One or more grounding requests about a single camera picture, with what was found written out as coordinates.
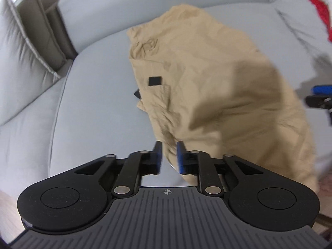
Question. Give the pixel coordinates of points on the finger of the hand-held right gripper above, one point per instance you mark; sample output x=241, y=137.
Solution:
x=323, y=89
x=317, y=101

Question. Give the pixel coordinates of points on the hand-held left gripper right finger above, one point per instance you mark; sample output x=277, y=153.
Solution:
x=180, y=160

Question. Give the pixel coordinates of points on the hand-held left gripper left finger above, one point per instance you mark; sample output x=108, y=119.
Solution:
x=158, y=158

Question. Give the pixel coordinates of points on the khaki pants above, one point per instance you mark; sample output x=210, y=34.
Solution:
x=220, y=96

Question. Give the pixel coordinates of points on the grey sofa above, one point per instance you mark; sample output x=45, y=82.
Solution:
x=98, y=109

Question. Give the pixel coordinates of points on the red garment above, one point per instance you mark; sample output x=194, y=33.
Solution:
x=324, y=10

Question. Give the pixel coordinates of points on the taupe cushion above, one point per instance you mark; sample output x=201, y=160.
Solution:
x=54, y=44

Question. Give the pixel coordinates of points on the light grey piped cushion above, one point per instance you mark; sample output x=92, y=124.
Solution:
x=20, y=57

